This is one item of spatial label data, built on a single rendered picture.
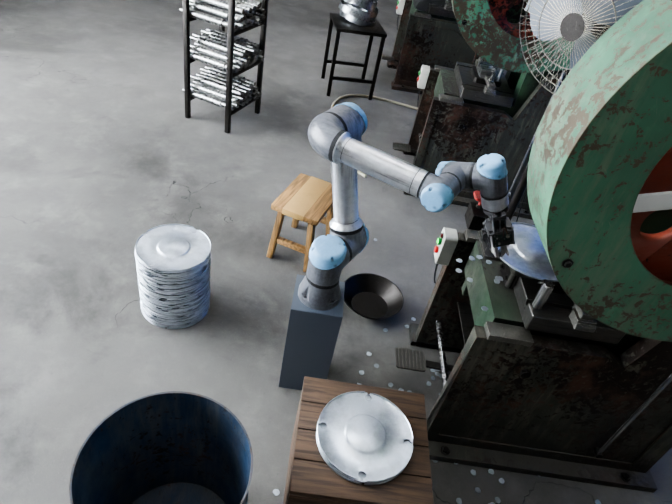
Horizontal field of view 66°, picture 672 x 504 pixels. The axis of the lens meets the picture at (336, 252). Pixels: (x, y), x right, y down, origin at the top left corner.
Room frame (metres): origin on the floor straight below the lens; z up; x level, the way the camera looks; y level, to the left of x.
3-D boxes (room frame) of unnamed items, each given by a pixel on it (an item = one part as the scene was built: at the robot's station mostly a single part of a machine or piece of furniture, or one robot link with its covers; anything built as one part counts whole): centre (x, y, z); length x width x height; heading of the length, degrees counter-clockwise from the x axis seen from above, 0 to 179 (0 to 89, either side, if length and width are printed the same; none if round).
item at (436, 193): (1.28, -0.05, 1.03); 0.49 x 0.11 x 0.12; 66
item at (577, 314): (1.22, -0.76, 0.76); 0.17 x 0.06 x 0.10; 4
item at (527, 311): (1.39, -0.75, 0.68); 0.45 x 0.30 x 0.06; 4
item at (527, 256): (1.38, -0.62, 0.78); 0.29 x 0.29 x 0.01
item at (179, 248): (1.52, 0.64, 0.33); 0.29 x 0.29 x 0.01
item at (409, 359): (1.38, -0.62, 0.14); 0.59 x 0.10 x 0.05; 94
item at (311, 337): (1.31, 0.03, 0.23); 0.18 x 0.18 x 0.45; 4
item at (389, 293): (1.78, -0.21, 0.04); 0.30 x 0.30 x 0.07
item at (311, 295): (1.31, 0.03, 0.50); 0.15 x 0.15 x 0.10
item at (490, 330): (1.13, -0.91, 0.45); 0.92 x 0.12 x 0.90; 94
